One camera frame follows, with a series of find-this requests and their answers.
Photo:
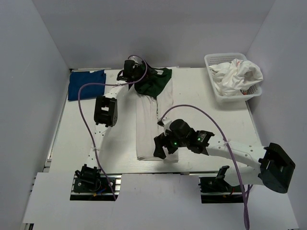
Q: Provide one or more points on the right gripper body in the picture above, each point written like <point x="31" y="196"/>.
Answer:
<point x="183" y="142"/>

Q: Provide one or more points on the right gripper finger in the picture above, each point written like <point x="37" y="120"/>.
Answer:
<point x="159" y="142"/>
<point x="172" y="147"/>

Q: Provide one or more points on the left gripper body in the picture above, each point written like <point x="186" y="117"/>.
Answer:
<point x="139" y="72"/>

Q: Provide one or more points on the white green raglan t-shirt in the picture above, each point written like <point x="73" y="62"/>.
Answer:
<point x="154" y="96"/>

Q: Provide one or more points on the white printed t-shirt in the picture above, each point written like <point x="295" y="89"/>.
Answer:
<point x="232" y="78"/>

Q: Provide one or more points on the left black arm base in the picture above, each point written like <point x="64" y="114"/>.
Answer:
<point x="83" y="191"/>

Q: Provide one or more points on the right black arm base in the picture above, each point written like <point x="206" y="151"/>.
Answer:
<point x="219" y="192"/>

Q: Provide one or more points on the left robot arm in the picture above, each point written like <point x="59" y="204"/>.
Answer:
<point x="106" y="108"/>

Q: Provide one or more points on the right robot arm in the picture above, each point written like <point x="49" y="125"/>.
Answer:
<point x="268" y="166"/>

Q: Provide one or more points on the white plastic basket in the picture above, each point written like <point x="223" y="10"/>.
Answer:
<point x="214" y="59"/>

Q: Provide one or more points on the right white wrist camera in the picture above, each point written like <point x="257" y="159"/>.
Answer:
<point x="164" y="122"/>

